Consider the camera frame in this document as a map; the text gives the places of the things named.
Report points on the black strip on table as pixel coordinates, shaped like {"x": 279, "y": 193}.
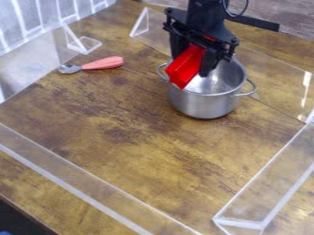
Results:
{"x": 254, "y": 22}

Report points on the left clear acrylic barrier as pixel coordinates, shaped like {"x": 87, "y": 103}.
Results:
{"x": 29, "y": 62}

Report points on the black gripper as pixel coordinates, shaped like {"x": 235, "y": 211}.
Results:
{"x": 202, "y": 20}

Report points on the clear acrylic barrier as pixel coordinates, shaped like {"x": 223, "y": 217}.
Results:
{"x": 119, "y": 205}
{"x": 29, "y": 62}
{"x": 253, "y": 208}
{"x": 285, "y": 87}

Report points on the back clear acrylic barrier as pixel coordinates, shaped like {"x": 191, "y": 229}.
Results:
{"x": 285, "y": 87}

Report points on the right clear acrylic barrier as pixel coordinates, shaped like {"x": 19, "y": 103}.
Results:
{"x": 253, "y": 208}

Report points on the red plastic block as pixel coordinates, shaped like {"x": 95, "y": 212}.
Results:
{"x": 183, "y": 68}

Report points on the spoon with pink handle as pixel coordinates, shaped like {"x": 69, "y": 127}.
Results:
{"x": 104, "y": 63}

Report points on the front clear acrylic barrier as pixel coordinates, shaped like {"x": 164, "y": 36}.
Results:
{"x": 119, "y": 205}

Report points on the silver steel pot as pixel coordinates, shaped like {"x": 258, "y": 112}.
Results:
{"x": 210, "y": 97}

